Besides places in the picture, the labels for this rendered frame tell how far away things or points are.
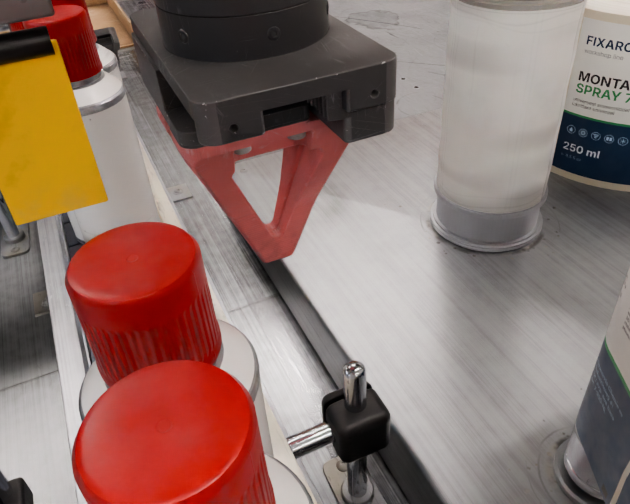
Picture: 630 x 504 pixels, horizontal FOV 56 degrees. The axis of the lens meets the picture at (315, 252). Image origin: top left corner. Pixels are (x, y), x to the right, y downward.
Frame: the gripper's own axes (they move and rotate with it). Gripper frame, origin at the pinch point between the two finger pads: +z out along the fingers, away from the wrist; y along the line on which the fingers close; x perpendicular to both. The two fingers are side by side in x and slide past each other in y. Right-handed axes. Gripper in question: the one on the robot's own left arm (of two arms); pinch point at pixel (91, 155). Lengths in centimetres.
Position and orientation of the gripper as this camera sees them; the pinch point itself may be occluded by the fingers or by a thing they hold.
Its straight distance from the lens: 55.2
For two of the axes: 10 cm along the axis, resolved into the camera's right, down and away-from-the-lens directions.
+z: 3.1, 9.5, 0.5
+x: -3.1, 0.5, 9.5
